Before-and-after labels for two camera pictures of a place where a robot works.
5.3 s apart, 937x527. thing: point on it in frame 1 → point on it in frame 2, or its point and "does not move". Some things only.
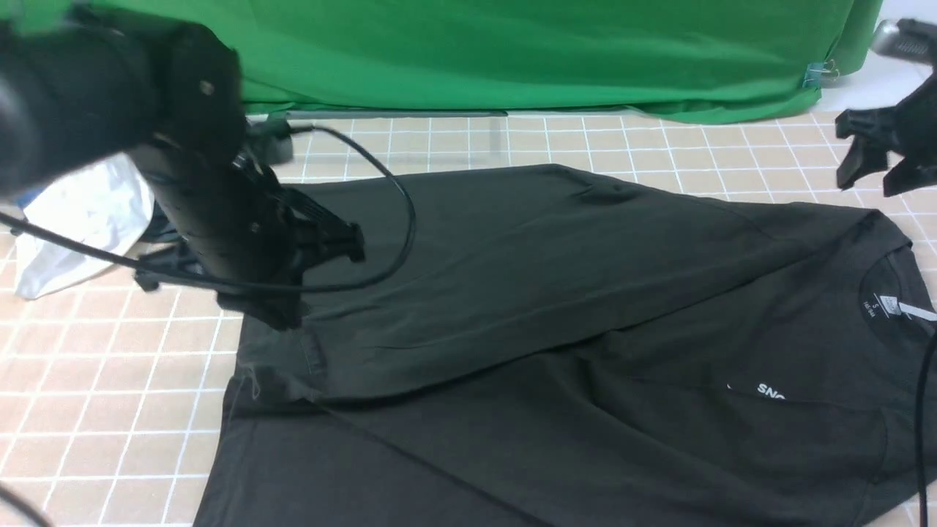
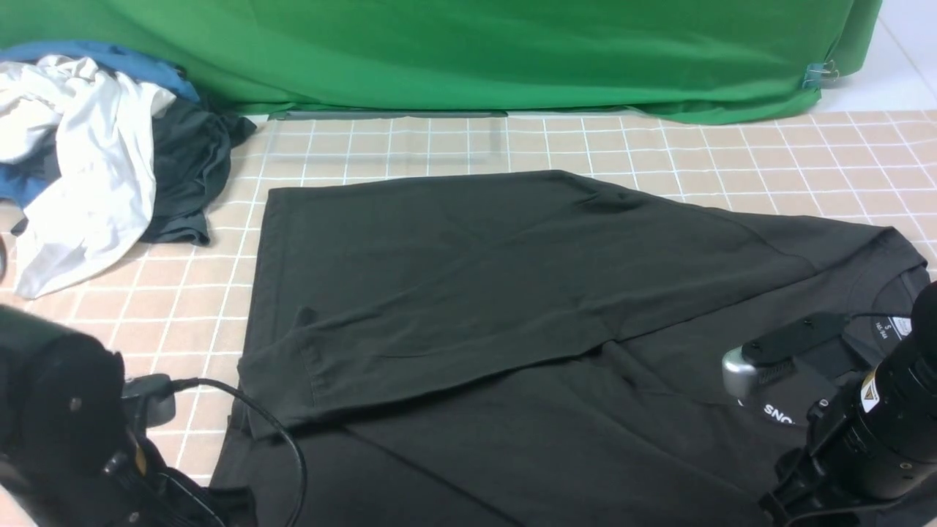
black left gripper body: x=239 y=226 → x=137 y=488
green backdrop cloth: x=644 y=62 does not move
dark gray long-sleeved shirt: x=536 y=348 does not move
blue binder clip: x=817 y=72 does not move
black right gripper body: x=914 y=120 → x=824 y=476
